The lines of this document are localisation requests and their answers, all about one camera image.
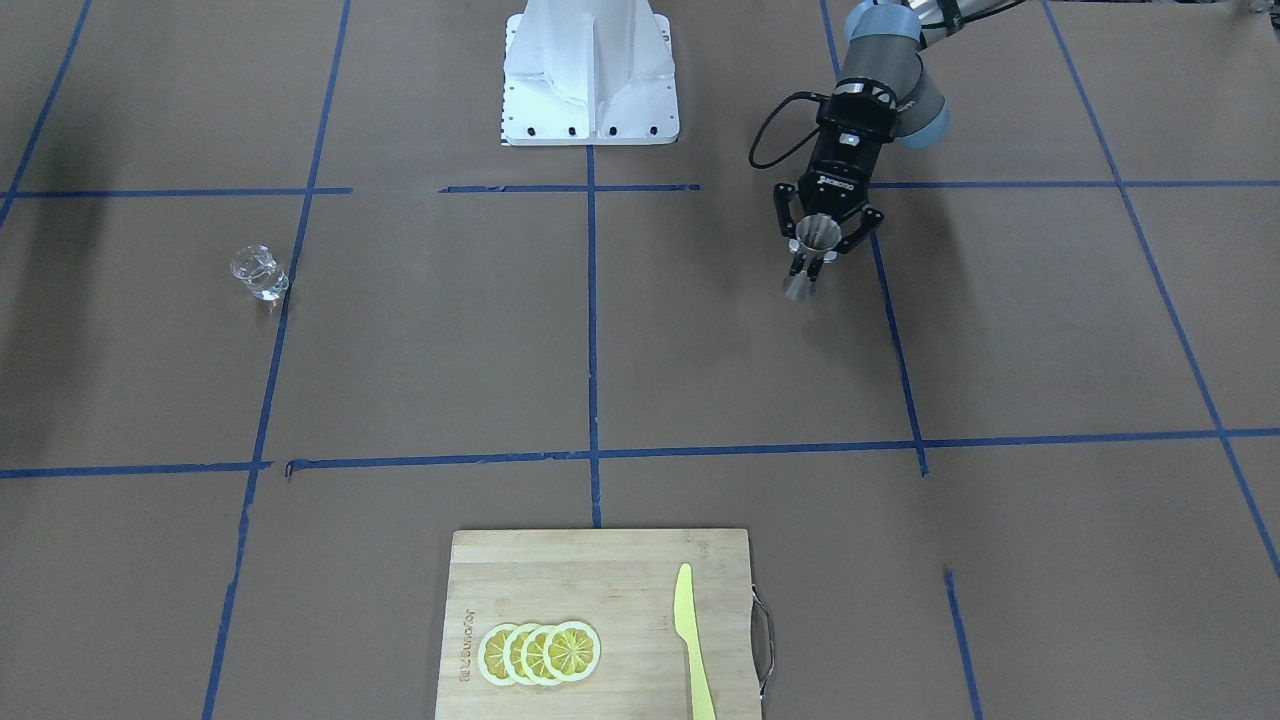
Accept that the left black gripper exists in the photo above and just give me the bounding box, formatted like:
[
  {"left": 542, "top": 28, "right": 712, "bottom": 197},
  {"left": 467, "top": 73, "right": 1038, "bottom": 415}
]
[{"left": 772, "top": 82, "right": 899, "bottom": 263}]

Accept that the steel measuring jigger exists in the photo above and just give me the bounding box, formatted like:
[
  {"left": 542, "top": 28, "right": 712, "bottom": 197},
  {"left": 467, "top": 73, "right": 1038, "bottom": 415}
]
[{"left": 783, "top": 213, "right": 842, "bottom": 301}]

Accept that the clear glass shaker cup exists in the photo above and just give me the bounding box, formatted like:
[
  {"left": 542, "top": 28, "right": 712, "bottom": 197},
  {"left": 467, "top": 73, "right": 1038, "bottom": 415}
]
[{"left": 229, "top": 245, "right": 291, "bottom": 304}]

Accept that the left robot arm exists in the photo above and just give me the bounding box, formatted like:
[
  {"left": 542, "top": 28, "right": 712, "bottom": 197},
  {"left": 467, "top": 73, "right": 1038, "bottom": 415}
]
[{"left": 771, "top": 1, "right": 1016, "bottom": 282}]

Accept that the bamboo cutting board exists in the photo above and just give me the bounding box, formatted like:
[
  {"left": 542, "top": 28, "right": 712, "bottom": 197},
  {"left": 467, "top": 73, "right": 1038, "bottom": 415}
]
[{"left": 435, "top": 529, "right": 763, "bottom": 719}]

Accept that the yellow plastic knife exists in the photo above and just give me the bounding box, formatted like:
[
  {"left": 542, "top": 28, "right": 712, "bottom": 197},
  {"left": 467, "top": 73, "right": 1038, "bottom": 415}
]
[{"left": 673, "top": 562, "right": 717, "bottom": 719}]

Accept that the lemon slice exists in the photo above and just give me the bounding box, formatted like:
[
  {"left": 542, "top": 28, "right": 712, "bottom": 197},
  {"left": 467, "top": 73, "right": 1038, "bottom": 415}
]
[
  {"left": 543, "top": 620, "right": 602, "bottom": 682},
  {"left": 500, "top": 623, "right": 539, "bottom": 685},
  {"left": 479, "top": 623, "right": 516, "bottom": 687},
  {"left": 518, "top": 625, "right": 559, "bottom": 687}
]

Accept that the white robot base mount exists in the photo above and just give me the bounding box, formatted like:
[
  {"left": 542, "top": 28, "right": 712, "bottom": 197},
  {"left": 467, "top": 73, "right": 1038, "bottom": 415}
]
[{"left": 500, "top": 1, "right": 681, "bottom": 147}]

